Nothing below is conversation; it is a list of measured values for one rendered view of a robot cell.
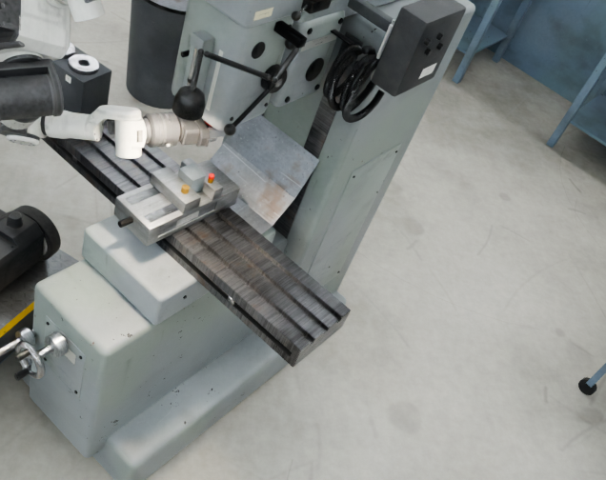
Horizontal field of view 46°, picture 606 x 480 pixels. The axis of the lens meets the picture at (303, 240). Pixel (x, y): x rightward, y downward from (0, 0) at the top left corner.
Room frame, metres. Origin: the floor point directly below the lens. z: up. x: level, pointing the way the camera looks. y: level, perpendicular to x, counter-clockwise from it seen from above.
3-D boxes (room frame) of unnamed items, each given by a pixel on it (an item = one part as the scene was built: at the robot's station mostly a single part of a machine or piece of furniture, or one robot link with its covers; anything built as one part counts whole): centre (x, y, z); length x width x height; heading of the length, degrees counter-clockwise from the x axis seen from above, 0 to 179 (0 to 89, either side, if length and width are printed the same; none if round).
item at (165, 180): (1.53, 0.39, 1.02); 0.15 x 0.06 x 0.04; 63
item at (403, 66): (1.70, -0.09, 1.62); 0.20 x 0.09 x 0.21; 155
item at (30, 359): (1.12, 0.56, 0.63); 0.16 x 0.12 x 0.12; 155
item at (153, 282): (1.57, 0.35, 0.79); 0.50 x 0.35 x 0.12; 155
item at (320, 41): (1.75, 0.26, 1.47); 0.24 x 0.19 x 0.26; 65
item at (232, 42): (1.58, 0.34, 1.47); 0.21 x 0.19 x 0.32; 65
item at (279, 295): (1.60, 0.41, 0.89); 1.24 x 0.23 x 0.08; 65
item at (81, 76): (1.80, 0.86, 1.03); 0.22 x 0.12 x 0.20; 73
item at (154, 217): (1.56, 0.38, 0.98); 0.35 x 0.15 x 0.11; 153
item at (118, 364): (1.55, 0.36, 0.43); 0.81 x 0.32 x 0.60; 155
